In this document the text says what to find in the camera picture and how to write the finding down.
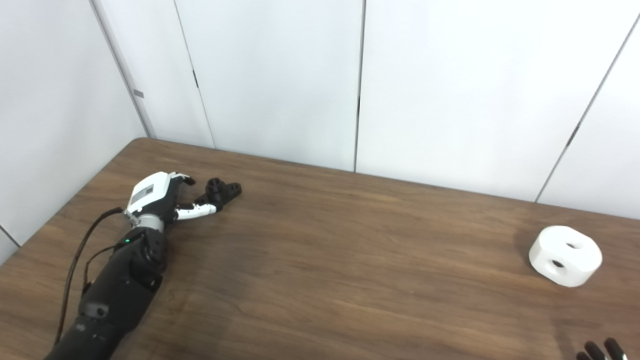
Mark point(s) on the white and black left hand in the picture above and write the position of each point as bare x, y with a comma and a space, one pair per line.
150, 192

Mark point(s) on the white and black right hand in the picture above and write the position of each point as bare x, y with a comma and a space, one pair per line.
600, 352

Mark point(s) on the black flanged holder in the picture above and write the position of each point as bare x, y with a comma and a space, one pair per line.
222, 191

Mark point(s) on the round white piece with holes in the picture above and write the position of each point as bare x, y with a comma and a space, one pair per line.
565, 260

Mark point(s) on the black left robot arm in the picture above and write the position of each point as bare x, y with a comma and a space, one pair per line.
120, 290

